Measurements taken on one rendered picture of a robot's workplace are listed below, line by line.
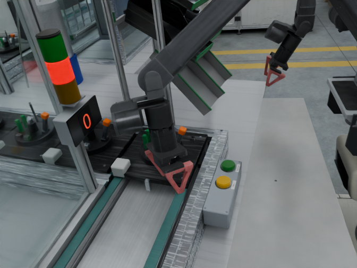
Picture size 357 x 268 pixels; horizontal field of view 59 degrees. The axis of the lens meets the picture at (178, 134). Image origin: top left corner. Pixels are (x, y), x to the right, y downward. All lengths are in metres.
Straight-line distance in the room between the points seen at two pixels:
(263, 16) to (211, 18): 4.23
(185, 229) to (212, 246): 0.11
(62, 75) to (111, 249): 0.44
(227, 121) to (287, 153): 0.29
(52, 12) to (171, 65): 1.13
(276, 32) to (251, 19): 3.66
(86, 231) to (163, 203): 0.22
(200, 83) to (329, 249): 0.69
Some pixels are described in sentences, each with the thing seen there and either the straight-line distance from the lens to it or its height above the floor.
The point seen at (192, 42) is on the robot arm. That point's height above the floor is 1.37.
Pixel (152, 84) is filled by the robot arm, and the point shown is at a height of 1.32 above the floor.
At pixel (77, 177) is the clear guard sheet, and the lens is 0.88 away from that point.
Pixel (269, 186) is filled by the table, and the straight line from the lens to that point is 1.04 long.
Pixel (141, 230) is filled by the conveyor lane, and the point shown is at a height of 0.92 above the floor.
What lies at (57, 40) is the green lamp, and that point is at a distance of 0.70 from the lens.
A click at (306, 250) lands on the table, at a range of 0.91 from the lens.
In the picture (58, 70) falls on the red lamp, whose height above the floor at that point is 1.34.
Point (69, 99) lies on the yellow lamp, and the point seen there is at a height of 1.27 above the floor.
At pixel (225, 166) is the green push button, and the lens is 0.93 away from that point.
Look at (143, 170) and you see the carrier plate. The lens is 0.95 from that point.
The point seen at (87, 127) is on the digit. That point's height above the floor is 1.19.
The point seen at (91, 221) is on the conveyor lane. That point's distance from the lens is 0.89.
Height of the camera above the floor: 1.59
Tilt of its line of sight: 36 degrees down
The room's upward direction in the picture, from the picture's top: 7 degrees counter-clockwise
